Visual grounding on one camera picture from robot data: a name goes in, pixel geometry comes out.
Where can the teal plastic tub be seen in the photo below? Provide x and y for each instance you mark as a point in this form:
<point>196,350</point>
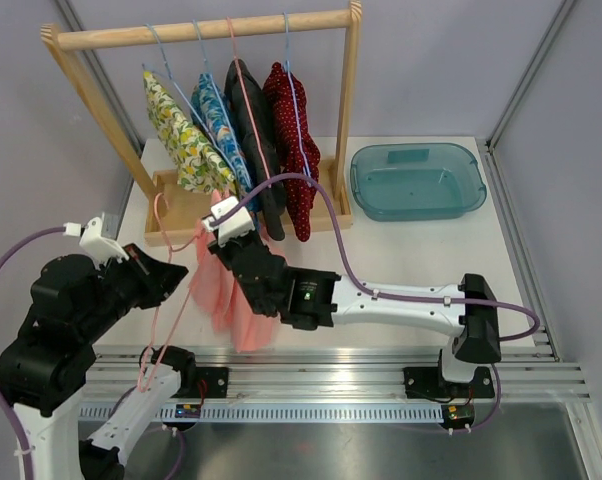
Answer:
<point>416,182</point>

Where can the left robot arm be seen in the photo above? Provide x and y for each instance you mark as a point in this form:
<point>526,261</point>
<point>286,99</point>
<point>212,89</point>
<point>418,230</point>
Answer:
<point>43,371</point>

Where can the blue hanger under floral skirt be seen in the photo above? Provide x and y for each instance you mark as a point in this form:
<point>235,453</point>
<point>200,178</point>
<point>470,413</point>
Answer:
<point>213,107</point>

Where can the yellow lemon print skirt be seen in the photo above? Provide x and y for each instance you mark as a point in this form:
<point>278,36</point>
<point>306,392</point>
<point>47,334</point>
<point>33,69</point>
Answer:
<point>200,168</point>

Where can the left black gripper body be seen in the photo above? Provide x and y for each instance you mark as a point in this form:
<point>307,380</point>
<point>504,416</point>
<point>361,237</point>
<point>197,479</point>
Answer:
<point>124,287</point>

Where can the wooden clothes rack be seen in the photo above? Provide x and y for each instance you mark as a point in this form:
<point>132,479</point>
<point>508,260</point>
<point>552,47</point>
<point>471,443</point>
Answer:
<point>175,223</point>

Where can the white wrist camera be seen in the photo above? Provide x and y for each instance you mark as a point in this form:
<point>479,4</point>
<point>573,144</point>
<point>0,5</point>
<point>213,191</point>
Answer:
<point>92,241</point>
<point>228,220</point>

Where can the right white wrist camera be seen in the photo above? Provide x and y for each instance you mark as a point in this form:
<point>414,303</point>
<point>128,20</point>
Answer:
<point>228,220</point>

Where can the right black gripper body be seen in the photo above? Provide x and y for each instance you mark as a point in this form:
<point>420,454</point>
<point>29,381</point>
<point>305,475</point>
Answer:
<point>228,253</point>

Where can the pink wire hanger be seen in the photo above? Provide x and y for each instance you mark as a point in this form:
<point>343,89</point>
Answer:
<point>146,369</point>

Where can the right aluminium frame post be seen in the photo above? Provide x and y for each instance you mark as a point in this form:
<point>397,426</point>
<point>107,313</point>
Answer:
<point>531,71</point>

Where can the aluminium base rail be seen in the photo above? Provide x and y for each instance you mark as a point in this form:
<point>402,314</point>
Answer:
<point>376,375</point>

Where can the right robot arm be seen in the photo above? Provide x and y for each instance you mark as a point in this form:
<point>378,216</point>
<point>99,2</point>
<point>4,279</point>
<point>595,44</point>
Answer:
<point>308,299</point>

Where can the left aluminium frame post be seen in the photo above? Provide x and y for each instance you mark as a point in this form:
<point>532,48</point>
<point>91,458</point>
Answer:
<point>71,21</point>

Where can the aluminium frame post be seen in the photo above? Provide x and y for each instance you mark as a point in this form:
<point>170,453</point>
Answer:
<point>71,21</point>
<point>531,71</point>

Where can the blue floral skirt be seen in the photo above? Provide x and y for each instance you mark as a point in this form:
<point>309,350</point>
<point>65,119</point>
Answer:
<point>245,184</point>

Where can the dark grey dotted skirt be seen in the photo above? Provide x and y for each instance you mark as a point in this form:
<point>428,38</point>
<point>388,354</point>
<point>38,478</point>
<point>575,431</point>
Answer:
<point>254,123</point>

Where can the red dotted skirt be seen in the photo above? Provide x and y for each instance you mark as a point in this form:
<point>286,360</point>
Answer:
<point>300,194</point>

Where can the slotted grey cable duct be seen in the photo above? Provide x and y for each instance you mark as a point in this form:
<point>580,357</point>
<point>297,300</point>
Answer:
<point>393,413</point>

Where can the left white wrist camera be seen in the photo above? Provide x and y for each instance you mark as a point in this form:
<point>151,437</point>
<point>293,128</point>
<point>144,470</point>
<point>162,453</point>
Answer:
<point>92,241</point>

